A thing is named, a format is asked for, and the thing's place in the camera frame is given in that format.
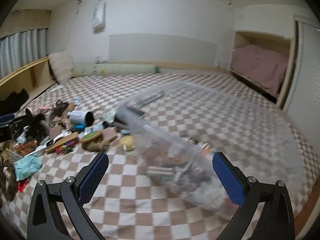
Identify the colourful puzzle box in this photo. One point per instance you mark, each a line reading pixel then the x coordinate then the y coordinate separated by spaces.
pixel 66 148

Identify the brown furry toy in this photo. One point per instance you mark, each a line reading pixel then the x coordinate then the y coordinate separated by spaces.
pixel 8 180

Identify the teal paper packet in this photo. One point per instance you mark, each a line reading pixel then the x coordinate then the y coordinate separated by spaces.
pixel 27 166

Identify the long cork board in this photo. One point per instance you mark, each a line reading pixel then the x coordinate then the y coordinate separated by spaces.
pixel 62 141

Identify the black feather duster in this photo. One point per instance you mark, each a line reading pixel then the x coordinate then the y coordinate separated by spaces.
pixel 36 130

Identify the yellow wrapped bun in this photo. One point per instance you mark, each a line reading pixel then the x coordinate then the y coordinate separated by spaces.
pixel 126 143

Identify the pink bedding in alcove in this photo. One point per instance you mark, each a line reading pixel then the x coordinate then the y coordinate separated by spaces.
pixel 265 68

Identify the wooden shelf unit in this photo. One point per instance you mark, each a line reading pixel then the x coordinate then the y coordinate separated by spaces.
pixel 34 77

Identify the orange glasses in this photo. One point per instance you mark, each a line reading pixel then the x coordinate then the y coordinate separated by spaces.
pixel 27 148

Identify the cream pillow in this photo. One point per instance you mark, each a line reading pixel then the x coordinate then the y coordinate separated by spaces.
pixel 62 65

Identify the blue white floral pouch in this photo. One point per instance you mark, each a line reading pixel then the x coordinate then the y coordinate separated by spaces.
pixel 109 117

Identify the silver blue hair dryer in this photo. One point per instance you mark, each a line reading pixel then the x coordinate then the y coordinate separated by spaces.
pixel 81 117

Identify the green bolster pillow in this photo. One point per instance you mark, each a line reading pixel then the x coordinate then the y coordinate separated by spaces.
pixel 102 69

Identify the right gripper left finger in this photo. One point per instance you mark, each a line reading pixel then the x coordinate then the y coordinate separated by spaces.
pixel 89 178

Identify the clear plastic storage bin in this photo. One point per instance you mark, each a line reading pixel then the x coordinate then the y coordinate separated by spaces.
pixel 178 126

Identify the round cork coaster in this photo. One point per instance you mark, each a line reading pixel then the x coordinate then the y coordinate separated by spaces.
pixel 90 137

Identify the wall air conditioner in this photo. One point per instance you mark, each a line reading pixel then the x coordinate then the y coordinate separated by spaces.
pixel 99 15

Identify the grey curtain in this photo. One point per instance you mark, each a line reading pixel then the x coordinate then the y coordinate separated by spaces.
pixel 22 48

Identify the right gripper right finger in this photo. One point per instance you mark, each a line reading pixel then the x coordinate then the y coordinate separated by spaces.
pixel 231 177

